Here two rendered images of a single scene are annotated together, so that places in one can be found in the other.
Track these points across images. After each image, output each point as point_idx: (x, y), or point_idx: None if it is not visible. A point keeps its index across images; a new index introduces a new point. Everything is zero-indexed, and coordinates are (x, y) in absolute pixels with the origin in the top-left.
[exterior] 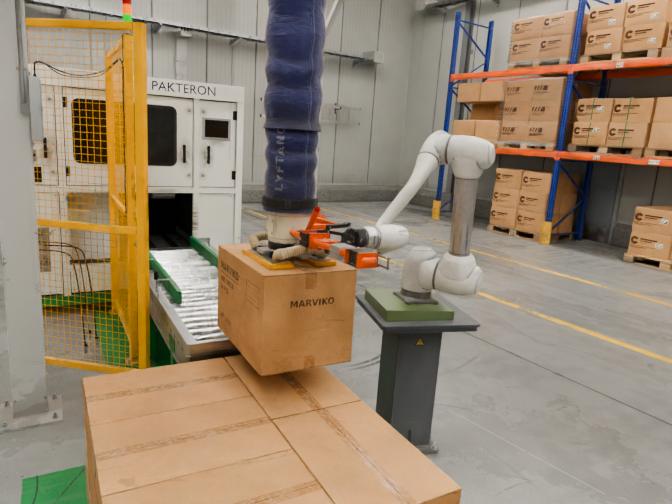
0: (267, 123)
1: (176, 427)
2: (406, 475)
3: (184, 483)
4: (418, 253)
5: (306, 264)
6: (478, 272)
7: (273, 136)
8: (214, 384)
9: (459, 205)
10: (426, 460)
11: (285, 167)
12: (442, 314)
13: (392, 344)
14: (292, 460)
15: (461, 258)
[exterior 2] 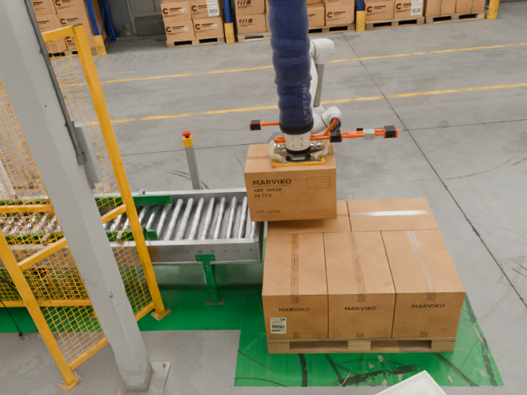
0: (295, 82)
1: (344, 263)
2: (412, 207)
3: (395, 266)
4: None
5: (315, 151)
6: (325, 110)
7: (300, 88)
8: (302, 243)
9: (319, 79)
10: (404, 198)
11: (308, 104)
12: None
13: None
14: (390, 233)
15: (320, 106)
